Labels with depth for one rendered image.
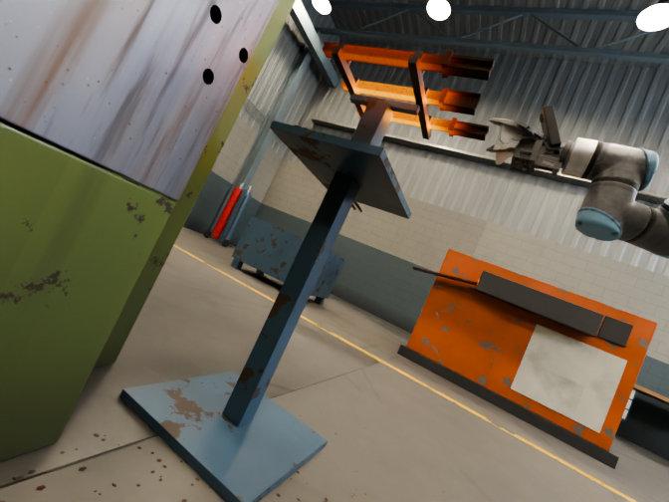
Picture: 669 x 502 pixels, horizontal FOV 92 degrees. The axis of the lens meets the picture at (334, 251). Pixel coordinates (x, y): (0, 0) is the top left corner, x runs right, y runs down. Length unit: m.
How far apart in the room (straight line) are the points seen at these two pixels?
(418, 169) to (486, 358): 5.93
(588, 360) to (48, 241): 3.68
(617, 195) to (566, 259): 7.11
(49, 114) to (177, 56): 0.20
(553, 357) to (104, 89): 3.59
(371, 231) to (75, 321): 7.85
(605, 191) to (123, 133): 0.95
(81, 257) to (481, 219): 7.82
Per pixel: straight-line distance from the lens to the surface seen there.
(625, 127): 9.39
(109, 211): 0.60
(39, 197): 0.55
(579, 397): 3.74
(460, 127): 1.06
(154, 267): 0.99
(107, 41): 0.55
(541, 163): 1.00
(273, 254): 4.18
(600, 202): 0.95
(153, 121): 0.60
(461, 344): 3.60
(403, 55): 0.92
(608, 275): 8.19
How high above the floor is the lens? 0.47
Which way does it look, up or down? 4 degrees up
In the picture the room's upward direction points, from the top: 25 degrees clockwise
